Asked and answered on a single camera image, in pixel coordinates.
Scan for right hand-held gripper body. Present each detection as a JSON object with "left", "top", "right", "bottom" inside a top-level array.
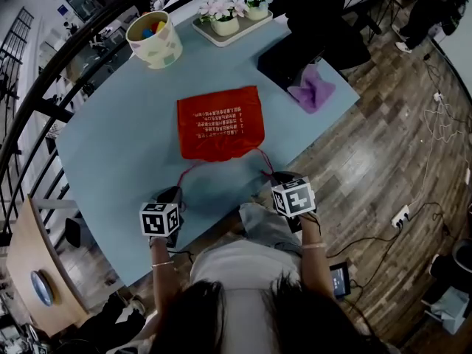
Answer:
[{"left": 271, "top": 176, "right": 319, "bottom": 235}]

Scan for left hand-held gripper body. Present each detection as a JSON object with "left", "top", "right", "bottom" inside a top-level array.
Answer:
[{"left": 139, "top": 201, "right": 182, "bottom": 249}]

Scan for red drawstring bag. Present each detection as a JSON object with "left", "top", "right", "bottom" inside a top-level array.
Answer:
[{"left": 176, "top": 84, "right": 277, "bottom": 213}]

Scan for person's left forearm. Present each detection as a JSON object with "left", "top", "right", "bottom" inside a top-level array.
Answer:
[{"left": 150, "top": 236, "right": 181, "bottom": 309}]

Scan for person's right forearm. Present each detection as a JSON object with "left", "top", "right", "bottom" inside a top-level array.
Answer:
[{"left": 300, "top": 214, "right": 335, "bottom": 298}]

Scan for person's grey denim jeans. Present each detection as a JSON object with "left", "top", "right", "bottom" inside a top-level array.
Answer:
[{"left": 238, "top": 201, "right": 305, "bottom": 252}]

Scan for black waste bin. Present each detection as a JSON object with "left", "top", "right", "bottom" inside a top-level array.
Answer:
[{"left": 65, "top": 218, "right": 82, "bottom": 249}]

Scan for purple cloth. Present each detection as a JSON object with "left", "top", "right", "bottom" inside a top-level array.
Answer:
[{"left": 286, "top": 63, "right": 336, "bottom": 114}]

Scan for person's light grey shirt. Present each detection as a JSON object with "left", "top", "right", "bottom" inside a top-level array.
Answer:
[{"left": 190, "top": 240, "right": 305, "bottom": 354}]

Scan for black small screen device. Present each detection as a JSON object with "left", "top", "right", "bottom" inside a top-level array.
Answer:
[{"left": 329, "top": 260, "right": 351, "bottom": 300}]

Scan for white power strip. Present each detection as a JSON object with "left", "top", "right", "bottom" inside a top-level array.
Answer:
[{"left": 390, "top": 204, "right": 411, "bottom": 228}]

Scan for black flat box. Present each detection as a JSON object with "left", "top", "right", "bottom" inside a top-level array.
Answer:
[{"left": 257, "top": 42, "right": 325, "bottom": 91}]

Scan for light wooden table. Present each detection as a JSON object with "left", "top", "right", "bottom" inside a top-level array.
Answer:
[{"left": 5, "top": 195, "right": 89, "bottom": 337}]

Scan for blue round plate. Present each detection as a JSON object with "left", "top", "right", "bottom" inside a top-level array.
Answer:
[{"left": 29, "top": 270, "right": 55, "bottom": 307}]

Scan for cream patterned round bucket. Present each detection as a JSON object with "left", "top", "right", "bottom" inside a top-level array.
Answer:
[{"left": 125, "top": 10, "right": 184, "bottom": 69}]

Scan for white rectangular tray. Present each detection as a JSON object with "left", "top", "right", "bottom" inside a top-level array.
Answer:
[{"left": 191, "top": 9, "right": 274, "bottom": 48}]

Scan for black office chair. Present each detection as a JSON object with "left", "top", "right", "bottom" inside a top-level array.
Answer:
[{"left": 283, "top": 0, "right": 372, "bottom": 72}]

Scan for white pot pink flowers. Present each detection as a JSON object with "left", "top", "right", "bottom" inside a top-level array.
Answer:
[{"left": 198, "top": 0, "right": 249, "bottom": 37}]

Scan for white pot blue flowers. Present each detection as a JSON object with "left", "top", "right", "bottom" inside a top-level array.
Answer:
[{"left": 235, "top": 0, "right": 274, "bottom": 21}]

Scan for black metal railing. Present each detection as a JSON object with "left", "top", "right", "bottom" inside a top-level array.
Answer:
[{"left": 0, "top": 0, "right": 296, "bottom": 235}]

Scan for white floor cable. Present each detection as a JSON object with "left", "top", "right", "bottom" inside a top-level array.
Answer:
[{"left": 422, "top": 101, "right": 465, "bottom": 198}]

